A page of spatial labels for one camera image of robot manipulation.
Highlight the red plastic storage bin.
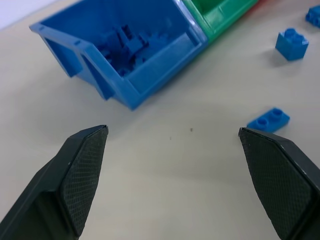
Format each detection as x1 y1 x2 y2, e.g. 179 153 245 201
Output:
252 0 270 11

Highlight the flat blue building brick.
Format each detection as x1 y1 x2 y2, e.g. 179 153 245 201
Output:
246 107 291 133

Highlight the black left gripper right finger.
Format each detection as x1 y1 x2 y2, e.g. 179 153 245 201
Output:
238 127 320 240

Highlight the blue plastic storage bin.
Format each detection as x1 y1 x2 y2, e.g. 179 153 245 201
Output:
28 0 209 111

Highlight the tall blue building brick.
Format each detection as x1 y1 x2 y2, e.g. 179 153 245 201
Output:
275 27 310 61

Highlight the green plastic storage bin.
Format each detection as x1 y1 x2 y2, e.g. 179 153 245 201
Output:
181 0 260 45

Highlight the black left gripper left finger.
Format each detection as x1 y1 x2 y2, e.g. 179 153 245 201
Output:
0 124 109 240

